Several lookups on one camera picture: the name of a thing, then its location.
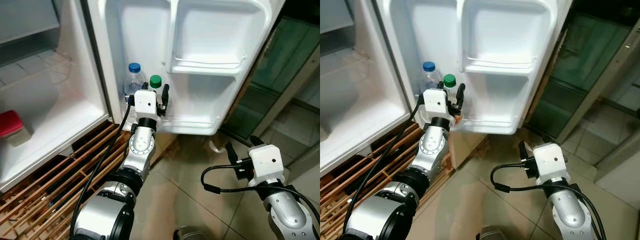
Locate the clear bottle with blue cap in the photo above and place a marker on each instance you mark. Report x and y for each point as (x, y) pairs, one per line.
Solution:
(430, 77)
(134, 80)

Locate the white fridge body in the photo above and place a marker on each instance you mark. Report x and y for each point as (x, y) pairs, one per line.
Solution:
(360, 95)
(55, 100)

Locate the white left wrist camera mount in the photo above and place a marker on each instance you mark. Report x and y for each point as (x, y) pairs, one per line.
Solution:
(145, 102)
(435, 102)

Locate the green glass sliding door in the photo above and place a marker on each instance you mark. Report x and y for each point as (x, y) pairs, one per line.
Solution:
(590, 65)
(280, 65)

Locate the container with red lid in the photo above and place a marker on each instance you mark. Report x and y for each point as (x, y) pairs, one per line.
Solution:
(12, 127)

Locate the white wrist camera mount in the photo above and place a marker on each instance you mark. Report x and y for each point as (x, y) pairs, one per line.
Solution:
(435, 102)
(550, 161)
(267, 162)
(145, 102)

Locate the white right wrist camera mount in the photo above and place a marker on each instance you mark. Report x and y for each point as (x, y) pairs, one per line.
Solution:
(550, 161)
(267, 162)

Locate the bottle with green cap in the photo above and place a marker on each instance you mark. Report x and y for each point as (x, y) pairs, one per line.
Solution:
(155, 81)
(449, 81)

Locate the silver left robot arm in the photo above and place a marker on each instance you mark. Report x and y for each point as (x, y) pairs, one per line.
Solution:
(432, 142)
(137, 145)

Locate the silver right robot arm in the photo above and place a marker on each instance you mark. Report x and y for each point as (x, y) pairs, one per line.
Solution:
(570, 210)
(287, 210)

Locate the fridge door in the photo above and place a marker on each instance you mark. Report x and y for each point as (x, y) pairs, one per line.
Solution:
(505, 45)
(210, 50)

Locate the wooden wine rack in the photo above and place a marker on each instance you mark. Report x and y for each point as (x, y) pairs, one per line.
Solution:
(50, 175)
(360, 175)

